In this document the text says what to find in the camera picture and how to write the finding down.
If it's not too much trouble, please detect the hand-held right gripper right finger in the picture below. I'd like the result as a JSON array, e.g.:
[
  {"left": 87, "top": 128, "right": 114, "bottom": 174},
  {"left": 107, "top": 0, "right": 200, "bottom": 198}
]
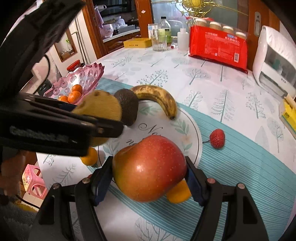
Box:
[{"left": 185, "top": 156, "right": 270, "bottom": 241}]

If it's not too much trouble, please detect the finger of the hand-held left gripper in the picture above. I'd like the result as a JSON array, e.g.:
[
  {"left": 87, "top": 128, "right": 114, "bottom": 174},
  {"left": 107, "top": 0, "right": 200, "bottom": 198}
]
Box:
[
  {"left": 20, "top": 93, "right": 78, "bottom": 113},
  {"left": 69, "top": 113, "right": 125, "bottom": 139}
]

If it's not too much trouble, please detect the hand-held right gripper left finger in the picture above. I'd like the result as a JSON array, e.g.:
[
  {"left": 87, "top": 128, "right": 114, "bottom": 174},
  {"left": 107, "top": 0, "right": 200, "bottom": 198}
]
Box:
[{"left": 28, "top": 156, "right": 114, "bottom": 241}]

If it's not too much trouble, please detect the yellow pear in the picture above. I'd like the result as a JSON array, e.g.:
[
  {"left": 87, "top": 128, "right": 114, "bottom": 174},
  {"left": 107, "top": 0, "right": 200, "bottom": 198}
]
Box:
[{"left": 70, "top": 90, "right": 124, "bottom": 147}]

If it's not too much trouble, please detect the dark avocado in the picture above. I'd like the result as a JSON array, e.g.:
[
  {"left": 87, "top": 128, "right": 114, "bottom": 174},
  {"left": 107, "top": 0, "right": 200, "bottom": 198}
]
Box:
[{"left": 114, "top": 88, "right": 139, "bottom": 127}]

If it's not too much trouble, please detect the pink glass fruit bowl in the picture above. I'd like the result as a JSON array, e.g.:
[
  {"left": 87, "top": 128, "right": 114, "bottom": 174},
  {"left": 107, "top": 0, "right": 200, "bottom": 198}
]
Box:
[{"left": 44, "top": 63, "right": 105, "bottom": 105}]

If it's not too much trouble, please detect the red apple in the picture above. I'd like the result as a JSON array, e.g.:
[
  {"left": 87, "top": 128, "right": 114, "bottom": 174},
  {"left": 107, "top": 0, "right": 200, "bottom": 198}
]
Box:
[{"left": 112, "top": 135, "right": 188, "bottom": 202}]

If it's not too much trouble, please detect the white leaf-print plate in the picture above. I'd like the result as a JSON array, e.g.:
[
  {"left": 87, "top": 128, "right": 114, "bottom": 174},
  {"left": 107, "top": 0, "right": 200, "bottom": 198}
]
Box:
[{"left": 97, "top": 100, "right": 203, "bottom": 183}]

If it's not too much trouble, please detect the red lychee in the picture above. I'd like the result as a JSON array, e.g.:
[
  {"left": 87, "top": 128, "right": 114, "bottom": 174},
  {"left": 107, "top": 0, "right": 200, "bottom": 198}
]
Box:
[{"left": 209, "top": 129, "right": 225, "bottom": 149}]

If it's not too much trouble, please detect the spotted ripe banana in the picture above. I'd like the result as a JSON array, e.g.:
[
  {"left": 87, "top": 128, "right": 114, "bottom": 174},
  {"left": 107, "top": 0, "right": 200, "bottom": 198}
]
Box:
[{"left": 129, "top": 85, "right": 178, "bottom": 120}]

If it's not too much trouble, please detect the person's left hand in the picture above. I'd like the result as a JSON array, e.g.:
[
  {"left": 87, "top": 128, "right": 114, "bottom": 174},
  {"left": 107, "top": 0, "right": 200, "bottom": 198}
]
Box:
[{"left": 0, "top": 152, "right": 23, "bottom": 198}]

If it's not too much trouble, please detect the red lid storage jar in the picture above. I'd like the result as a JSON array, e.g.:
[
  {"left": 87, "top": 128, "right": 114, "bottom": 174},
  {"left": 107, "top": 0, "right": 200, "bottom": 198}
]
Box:
[{"left": 67, "top": 60, "right": 81, "bottom": 71}]

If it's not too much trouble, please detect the pink plastic stool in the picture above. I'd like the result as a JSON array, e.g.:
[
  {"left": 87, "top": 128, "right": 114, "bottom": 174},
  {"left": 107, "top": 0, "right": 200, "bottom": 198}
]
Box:
[{"left": 22, "top": 164, "right": 50, "bottom": 197}]

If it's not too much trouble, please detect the yellow tin box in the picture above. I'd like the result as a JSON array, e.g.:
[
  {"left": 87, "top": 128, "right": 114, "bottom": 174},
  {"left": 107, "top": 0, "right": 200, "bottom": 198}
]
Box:
[{"left": 123, "top": 38, "right": 152, "bottom": 49}]

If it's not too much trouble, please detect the clear drinking glass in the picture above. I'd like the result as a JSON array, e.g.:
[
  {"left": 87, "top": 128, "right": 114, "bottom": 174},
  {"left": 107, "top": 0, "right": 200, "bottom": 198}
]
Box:
[{"left": 151, "top": 29, "right": 167, "bottom": 52}]

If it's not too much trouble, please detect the blue and white carton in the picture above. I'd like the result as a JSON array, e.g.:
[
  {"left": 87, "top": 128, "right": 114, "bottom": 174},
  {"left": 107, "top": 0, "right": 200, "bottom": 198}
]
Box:
[{"left": 148, "top": 24, "right": 159, "bottom": 39}]

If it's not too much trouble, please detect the white squeeze bottle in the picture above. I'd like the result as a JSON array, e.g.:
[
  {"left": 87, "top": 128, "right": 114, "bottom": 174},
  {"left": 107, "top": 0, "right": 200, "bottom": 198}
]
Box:
[{"left": 177, "top": 27, "right": 190, "bottom": 51}]

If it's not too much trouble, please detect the green label clear bottle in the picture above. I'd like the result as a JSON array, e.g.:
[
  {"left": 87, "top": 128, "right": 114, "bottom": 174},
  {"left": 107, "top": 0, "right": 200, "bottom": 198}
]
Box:
[{"left": 158, "top": 16, "right": 172, "bottom": 45}]

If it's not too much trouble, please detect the red paper cup package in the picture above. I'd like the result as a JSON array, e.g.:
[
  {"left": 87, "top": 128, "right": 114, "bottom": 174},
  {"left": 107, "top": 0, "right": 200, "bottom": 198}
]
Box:
[{"left": 188, "top": 25, "right": 249, "bottom": 74}]

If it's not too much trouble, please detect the white countertop appliance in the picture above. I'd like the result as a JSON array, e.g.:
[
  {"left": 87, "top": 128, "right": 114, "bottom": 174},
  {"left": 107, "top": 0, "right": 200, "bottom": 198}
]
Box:
[{"left": 252, "top": 25, "right": 296, "bottom": 99}]

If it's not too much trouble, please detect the golden door ornament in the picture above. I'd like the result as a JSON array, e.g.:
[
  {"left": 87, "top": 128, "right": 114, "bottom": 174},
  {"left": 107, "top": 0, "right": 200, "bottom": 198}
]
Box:
[{"left": 183, "top": 0, "right": 248, "bottom": 16}]

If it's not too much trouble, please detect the wooden wall frame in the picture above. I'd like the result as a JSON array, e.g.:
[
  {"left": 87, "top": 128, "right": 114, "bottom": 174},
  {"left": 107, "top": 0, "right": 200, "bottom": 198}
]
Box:
[{"left": 54, "top": 30, "right": 78, "bottom": 62}]

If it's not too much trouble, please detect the silver door handle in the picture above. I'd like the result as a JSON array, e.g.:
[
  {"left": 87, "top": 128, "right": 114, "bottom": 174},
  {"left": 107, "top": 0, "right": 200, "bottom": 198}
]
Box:
[{"left": 253, "top": 11, "right": 260, "bottom": 36}]

